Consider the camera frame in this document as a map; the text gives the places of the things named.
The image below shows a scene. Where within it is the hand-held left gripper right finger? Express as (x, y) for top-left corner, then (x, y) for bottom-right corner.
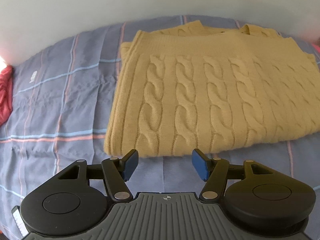
(191, 149), (275, 202)

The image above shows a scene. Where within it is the red cloth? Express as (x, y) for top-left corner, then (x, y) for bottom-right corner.
(0, 65), (13, 126)

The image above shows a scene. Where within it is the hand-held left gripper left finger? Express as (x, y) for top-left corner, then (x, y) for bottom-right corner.
(57, 149), (139, 202)

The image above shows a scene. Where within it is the blue plaid bed sheet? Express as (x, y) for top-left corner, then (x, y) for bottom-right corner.
(0, 15), (320, 240)

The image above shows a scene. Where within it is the yellow cable knit cardigan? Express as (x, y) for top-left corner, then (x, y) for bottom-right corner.
(103, 21), (320, 158)

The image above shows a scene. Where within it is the black smartphone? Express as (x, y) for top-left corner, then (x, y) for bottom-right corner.
(11, 206), (28, 238)

